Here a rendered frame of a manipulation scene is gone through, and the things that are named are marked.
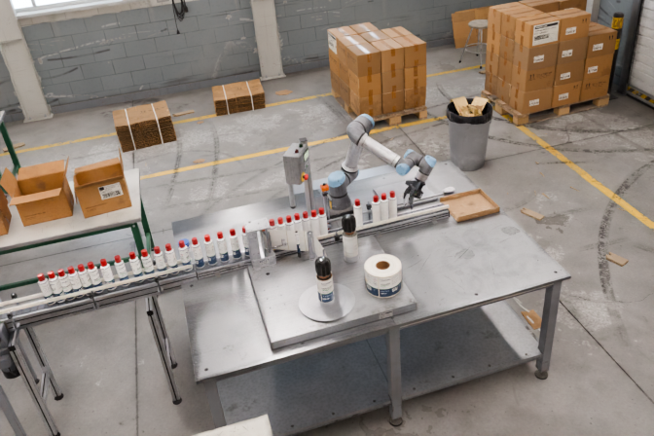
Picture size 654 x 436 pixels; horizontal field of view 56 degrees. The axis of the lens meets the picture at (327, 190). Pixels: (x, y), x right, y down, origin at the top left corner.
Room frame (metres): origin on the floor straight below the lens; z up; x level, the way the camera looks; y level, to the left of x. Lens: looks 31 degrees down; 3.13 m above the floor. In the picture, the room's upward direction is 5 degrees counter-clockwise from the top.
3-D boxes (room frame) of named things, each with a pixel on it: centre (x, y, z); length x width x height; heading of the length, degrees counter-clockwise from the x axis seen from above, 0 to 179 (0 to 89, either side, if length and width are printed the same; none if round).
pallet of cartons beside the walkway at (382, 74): (7.07, -0.72, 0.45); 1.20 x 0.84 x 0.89; 14
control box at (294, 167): (3.23, 0.16, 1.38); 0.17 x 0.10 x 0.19; 159
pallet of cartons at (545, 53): (6.69, -2.65, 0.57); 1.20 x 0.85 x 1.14; 105
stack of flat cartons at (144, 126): (6.80, 2.09, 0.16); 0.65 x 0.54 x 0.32; 107
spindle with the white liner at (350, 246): (2.92, -0.11, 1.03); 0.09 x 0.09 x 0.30
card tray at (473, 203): (3.42, -0.93, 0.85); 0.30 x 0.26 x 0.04; 104
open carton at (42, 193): (3.96, 2.06, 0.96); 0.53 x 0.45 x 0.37; 14
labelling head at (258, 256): (2.98, 0.42, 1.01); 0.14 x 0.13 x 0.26; 104
